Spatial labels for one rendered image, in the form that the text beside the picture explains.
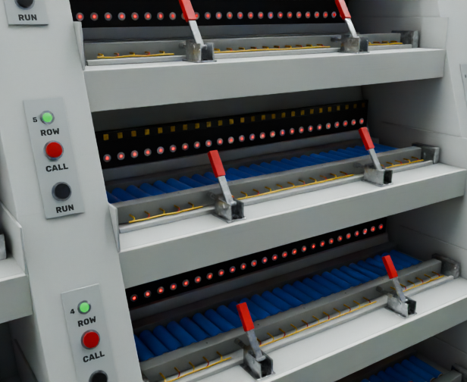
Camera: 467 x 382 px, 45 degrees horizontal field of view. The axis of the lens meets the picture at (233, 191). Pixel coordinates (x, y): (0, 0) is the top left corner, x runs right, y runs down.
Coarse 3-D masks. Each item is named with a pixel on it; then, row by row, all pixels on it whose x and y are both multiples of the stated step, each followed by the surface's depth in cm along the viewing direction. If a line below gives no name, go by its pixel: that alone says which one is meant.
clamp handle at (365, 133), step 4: (360, 128) 85; (364, 128) 85; (360, 132) 85; (364, 132) 85; (364, 136) 85; (368, 136) 85; (364, 140) 85; (368, 140) 85; (364, 144) 85; (368, 144) 84; (372, 144) 85; (368, 148) 84; (372, 148) 85; (372, 152) 84; (372, 156) 84; (376, 156) 84; (372, 160) 84; (376, 160) 84; (376, 164) 84; (380, 164) 84; (376, 168) 84; (380, 168) 84
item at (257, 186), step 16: (352, 160) 88; (368, 160) 90; (384, 160) 92; (400, 160) 94; (416, 160) 96; (256, 176) 80; (272, 176) 80; (288, 176) 81; (304, 176) 83; (320, 176) 84; (336, 176) 84; (176, 192) 73; (192, 192) 73; (240, 192) 77; (256, 192) 79; (272, 192) 78; (128, 208) 68; (144, 208) 70; (160, 208) 70; (176, 208) 72; (192, 208) 71
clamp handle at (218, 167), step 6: (216, 150) 72; (210, 156) 71; (216, 156) 71; (210, 162) 71; (216, 162) 71; (216, 168) 71; (222, 168) 71; (216, 174) 71; (222, 174) 71; (222, 180) 71; (222, 186) 70; (222, 192) 70; (228, 192) 70; (228, 198) 70
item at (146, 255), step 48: (288, 144) 95; (384, 144) 106; (432, 144) 96; (336, 192) 80; (384, 192) 82; (432, 192) 88; (144, 240) 64; (192, 240) 65; (240, 240) 69; (288, 240) 74
